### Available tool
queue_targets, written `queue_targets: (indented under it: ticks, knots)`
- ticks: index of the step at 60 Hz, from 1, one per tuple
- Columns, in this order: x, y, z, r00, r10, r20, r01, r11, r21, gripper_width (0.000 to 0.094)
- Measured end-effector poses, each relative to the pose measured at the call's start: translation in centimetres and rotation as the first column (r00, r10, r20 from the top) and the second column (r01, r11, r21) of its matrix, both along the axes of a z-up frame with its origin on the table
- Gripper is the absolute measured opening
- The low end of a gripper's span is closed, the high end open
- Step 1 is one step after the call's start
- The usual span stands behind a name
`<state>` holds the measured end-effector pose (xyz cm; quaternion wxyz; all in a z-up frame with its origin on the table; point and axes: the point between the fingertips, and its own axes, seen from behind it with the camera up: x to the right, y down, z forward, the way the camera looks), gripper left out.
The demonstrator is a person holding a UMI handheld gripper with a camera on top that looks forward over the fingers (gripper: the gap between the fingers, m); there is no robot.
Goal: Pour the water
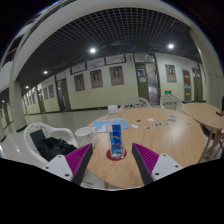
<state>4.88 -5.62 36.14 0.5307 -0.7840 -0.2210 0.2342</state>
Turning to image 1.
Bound white plastic chair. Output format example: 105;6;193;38
159;93;184;112
119;96;152;112
23;122;79;164

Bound white ceramic mug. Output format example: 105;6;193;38
74;126;98;149

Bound clear water bottle blue label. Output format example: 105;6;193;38
105;104;127;160

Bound dark wooden door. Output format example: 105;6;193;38
55;78;73;113

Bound framed wall portraits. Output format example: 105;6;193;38
21;63;192;106

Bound round wooden side table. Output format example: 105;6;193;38
181;102;224;158

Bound black bag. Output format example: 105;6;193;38
38;136;78;161

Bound grey metal double door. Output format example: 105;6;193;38
134;62;160;106

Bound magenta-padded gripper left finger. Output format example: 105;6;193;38
41;142;94;187

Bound round ceiling lights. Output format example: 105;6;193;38
42;43;175;75

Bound black flat tablet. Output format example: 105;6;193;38
29;129;48;148

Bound flat round red coaster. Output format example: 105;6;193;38
105;148;128;162

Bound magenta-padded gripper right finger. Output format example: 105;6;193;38
131;142;184;186

